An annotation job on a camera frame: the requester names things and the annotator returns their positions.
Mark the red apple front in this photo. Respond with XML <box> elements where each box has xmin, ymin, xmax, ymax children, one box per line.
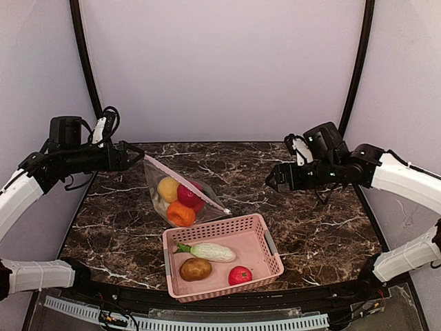
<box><xmin>228</xmin><ymin>265</ymin><xmax>253</xmax><ymax>285</ymax></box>

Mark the pink plastic basket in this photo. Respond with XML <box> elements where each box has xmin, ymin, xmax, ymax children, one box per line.
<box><xmin>163</xmin><ymin>214</ymin><xmax>284</xmax><ymax>303</ymax></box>

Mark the yellow fruit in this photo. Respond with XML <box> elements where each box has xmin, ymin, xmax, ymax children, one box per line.
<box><xmin>158</xmin><ymin>177</ymin><xmax>180</xmax><ymax>203</ymax></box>

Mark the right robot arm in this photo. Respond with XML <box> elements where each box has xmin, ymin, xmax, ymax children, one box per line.
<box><xmin>265</xmin><ymin>122</ymin><xmax>440</xmax><ymax>284</ymax></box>

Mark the black frame post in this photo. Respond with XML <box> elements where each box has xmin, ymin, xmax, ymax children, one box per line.
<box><xmin>69</xmin><ymin>0</ymin><xmax>102</xmax><ymax>119</ymax></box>
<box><xmin>338</xmin><ymin>0</ymin><xmax>376</xmax><ymax>136</ymax></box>

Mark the orange fruit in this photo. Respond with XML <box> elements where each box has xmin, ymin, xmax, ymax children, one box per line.
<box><xmin>167</xmin><ymin>201</ymin><xmax>196</xmax><ymax>227</ymax></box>

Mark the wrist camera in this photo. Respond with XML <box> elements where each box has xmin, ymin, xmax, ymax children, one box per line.
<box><xmin>284</xmin><ymin>134</ymin><xmax>314</xmax><ymax>166</ymax></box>
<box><xmin>86</xmin><ymin>106</ymin><xmax>121</xmax><ymax>150</ymax></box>

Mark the clear zip top bag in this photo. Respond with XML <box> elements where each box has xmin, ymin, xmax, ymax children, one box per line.
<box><xmin>144</xmin><ymin>155</ymin><xmax>232</xmax><ymax>227</ymax></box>

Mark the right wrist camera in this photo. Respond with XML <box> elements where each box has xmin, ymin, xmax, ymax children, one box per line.
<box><xmin>284</xmin><ymin>134</ymin><xmax>314</xmax><ymax>166</ymax></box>

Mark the red fruit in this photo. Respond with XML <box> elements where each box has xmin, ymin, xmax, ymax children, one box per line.
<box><xmin>177</xmin><ymin>184</ymin><xmax>192</xmax><ymax>208</ymax></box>
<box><xmin>189</xmin><ymin>181</ymin><xmax>205</xmax><ymax>214</ymax></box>

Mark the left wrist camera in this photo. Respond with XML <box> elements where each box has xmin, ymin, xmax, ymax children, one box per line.
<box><xmin>86</xmin><ymin>106</ymin><xmax>121</xmax><ymax>150</ymax></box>

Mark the black left frame post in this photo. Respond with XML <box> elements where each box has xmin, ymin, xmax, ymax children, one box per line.
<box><xmin>69</xmin><ymin>0</ymin><xmax>102</xmax><ymax>119</ymax></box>

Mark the black right frame post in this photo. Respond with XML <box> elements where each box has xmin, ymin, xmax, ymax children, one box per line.
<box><xmin>338</xmin><ymin>0</ymin><xmax>376</xmax><ymax>136</ymax></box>

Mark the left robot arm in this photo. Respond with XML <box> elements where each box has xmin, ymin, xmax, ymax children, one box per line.
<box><xmin>1</xmin><ymin>106</ymin><xmax>145</xmax><ymax>299</ymax></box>

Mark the brown potato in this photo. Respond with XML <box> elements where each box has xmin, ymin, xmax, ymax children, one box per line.
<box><xmin>179</xmin><ymin>258</ymin><xmax>212</xmax><ymax>282</ymax></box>

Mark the white radish vegetable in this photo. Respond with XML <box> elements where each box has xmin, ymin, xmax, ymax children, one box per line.
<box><xmin>174</xmin><ymin>241</ymin><xmax>237</xmax><ymax>263</ymax></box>

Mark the black front rail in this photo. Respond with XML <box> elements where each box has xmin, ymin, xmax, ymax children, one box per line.
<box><xmin>61</xmin><ymin>281</ymin><xmax>367</xmax><ymax>315</ymax></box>

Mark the white cable duct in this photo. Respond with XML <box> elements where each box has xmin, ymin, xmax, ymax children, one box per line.
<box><xmin>44</xmin><ymin>296</ymin><xmax>329</xmax><ymax>330</ymax></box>

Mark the pale green cabbage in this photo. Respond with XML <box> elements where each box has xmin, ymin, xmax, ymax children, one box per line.
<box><xmin>152</xmin><ymin>192</ymin><xmax>170</xmax><ymax>219</ymax></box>

